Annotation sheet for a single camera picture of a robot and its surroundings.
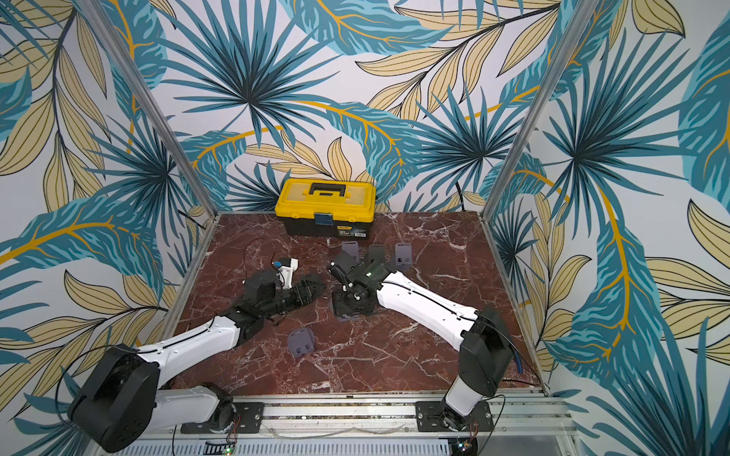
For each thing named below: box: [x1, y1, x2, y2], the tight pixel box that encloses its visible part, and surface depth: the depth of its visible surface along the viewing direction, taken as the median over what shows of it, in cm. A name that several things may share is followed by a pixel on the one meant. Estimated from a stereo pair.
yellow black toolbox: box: [274, 178, 377, 241], surface depth 103 cm
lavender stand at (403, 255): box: [394, 243, 413, 266], surface depth 102 cm
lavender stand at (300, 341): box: [288, 326, 315, 358], surface depth 87 cm
